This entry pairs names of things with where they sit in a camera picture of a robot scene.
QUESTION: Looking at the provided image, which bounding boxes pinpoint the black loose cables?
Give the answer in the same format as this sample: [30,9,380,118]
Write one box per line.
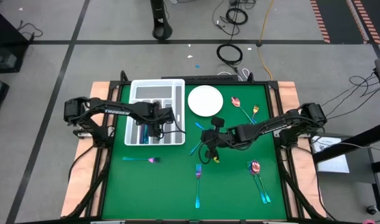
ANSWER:
[320,73,380,121]

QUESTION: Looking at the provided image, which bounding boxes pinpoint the white plastic cutlery tray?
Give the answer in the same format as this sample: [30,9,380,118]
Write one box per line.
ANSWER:
[124,78,186,146]

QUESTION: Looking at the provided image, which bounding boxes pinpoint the white round plate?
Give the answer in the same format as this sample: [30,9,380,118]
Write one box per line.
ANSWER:
[188,85,224,118]

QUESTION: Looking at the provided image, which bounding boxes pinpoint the black metal stand frame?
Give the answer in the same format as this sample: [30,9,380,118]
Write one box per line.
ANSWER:
[311,121,380,212]

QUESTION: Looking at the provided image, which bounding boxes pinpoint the black floor cable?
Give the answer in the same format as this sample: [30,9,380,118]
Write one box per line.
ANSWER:
[17,20,44,43]

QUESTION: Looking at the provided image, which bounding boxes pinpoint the black cabinet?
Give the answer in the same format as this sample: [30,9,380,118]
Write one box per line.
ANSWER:
[0,6,31,74]

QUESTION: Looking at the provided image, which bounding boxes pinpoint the green table mat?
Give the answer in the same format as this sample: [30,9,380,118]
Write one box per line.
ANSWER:
[102,83,288,220]

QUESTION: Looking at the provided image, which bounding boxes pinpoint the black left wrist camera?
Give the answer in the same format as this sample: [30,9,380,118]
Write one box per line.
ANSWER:
[150,123,164,139]

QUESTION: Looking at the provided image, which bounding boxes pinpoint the black gripper cable yellow tag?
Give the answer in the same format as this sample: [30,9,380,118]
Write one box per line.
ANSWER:
[197,141,221,165]

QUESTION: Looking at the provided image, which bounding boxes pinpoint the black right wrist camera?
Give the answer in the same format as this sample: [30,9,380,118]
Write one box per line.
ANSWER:
[211,116,226,131]

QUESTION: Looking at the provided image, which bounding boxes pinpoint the white cable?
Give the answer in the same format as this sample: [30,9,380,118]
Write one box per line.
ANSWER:
[216,68,250,82]

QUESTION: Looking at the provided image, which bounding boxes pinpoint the iridescent cutlery set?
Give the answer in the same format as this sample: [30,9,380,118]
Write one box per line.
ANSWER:
[189,140,203,156]

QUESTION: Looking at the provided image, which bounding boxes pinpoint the white panel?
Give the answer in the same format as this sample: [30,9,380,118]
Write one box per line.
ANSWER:
[311,135,350,174]

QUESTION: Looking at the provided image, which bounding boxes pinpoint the coiled black cable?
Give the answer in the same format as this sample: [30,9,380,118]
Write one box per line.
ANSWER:
[224,7,249,26]
[216,43,244,66]

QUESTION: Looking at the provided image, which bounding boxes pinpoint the wooden table board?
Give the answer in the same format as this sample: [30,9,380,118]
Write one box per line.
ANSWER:
[60,81,327,218]

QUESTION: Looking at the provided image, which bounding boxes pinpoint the black floor stand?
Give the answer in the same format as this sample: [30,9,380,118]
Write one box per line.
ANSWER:
[150,0,173,40]

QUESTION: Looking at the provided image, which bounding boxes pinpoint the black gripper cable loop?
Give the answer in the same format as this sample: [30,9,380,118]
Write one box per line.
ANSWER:
[158,116,187,140]

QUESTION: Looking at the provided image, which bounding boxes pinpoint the black power strip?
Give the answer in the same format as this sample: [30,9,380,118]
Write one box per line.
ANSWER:
[161,74,239,82]

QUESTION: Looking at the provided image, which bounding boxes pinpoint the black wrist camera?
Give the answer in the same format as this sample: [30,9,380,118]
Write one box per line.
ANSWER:
[211,116,226,131]
[150,123,164,139]

